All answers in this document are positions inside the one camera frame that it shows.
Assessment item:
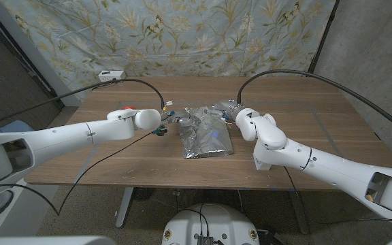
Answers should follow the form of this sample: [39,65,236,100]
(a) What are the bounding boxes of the black power outlet cable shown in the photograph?
[91,80,117,92]

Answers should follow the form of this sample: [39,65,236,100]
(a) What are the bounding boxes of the crinkled aluminium foil sheet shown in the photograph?
[178,105,234,160]

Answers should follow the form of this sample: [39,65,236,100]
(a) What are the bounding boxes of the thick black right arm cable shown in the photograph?
[236,69,392,140]

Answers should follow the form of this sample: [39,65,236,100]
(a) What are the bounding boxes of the black backdrop stand pole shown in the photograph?
[305,0,340,78]

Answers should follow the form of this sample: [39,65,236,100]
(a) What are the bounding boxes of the blue floral backdrop cloth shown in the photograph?
[0,0,338,103]

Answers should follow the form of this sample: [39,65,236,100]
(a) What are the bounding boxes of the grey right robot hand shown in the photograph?
[209,99,246,124]

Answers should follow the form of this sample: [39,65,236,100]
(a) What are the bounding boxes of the black torso cable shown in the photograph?
[175,189,210,236]

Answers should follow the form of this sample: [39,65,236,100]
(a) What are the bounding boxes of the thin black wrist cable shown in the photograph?
[282,165,392,226]
[0,131,156,217]

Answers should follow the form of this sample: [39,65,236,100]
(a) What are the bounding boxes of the grey metal table leg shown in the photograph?
[115,186,135,228]
[287,190,311,235]

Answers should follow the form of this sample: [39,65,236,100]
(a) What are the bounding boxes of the white kitchen timer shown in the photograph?
[252,151,274,172]

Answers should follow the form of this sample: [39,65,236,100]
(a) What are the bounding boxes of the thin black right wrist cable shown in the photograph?
[282,165,392,226]

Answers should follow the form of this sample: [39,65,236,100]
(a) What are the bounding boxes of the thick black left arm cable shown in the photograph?
[0,78,165,132]

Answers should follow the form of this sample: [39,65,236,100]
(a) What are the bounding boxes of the blue storage bin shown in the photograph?
[0,119,35,133]

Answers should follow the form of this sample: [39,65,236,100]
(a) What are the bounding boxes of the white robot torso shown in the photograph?
[161,203,261,245]

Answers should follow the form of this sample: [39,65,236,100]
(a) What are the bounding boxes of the white power outlet box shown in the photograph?
[98,70,127,82]

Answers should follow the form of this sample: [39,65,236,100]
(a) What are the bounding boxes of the thin black left wrist cable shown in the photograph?
[0,131,156,217]

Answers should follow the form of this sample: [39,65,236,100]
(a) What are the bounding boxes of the grey wall post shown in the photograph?
[0,0,81,107]

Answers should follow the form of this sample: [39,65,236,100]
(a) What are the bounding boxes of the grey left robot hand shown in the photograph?
[161,113,194,129]

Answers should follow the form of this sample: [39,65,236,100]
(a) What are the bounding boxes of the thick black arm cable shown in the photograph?
[0,78,165,132]
[236,69,392,140]

